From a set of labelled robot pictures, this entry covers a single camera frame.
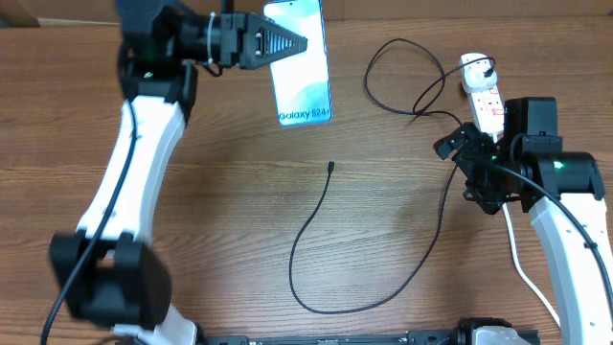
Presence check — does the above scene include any Samsung Galaxy smartphone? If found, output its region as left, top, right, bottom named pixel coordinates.
left=263, top=0, right=332, bottom=127

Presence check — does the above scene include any black USB charging cable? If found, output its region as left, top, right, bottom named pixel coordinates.
left=288, top=38, right=496, bottom=316

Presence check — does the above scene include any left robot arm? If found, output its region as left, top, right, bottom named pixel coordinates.
left=49, top=0, right=307, bottom=344

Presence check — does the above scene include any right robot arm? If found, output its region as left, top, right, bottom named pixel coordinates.
left=433, top=97, right=612, bottom=344

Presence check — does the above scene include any white charger plug adapter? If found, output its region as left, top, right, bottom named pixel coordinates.
left=460, top=53, right=497, bottom=94

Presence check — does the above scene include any white power strip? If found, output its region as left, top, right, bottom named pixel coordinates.
left=467, top=85, right=505, bottom=137

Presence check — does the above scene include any white power strip cord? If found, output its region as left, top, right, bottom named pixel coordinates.
left=491, top=132, right=561, bottom=328

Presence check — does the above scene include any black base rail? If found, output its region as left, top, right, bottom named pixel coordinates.
left=195, top=329, right=540, bottom=345

